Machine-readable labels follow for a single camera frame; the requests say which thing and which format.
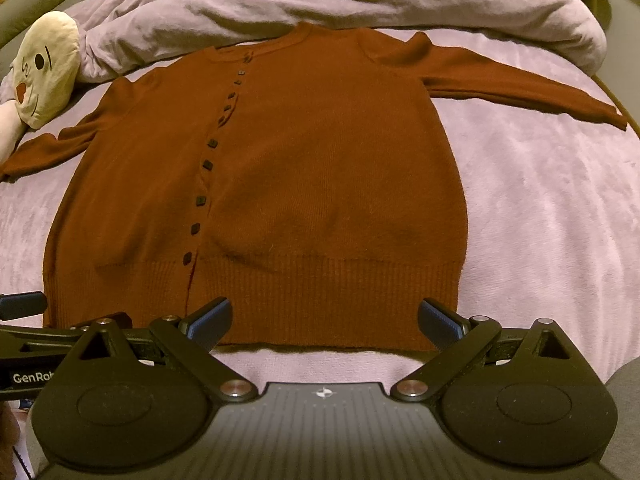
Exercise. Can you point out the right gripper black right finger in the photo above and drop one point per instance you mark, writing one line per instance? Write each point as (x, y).
(524, 398)

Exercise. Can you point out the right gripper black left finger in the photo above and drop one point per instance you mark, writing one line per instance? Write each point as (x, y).
(119, 403)

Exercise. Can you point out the rust brown knit cardigan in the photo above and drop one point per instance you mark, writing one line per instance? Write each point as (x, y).
(307, 179)

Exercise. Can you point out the cream cat plush toy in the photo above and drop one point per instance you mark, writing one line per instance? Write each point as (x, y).
(43, 77)

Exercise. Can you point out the lilac rumpled duvet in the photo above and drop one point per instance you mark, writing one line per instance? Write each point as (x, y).
(118, 36)

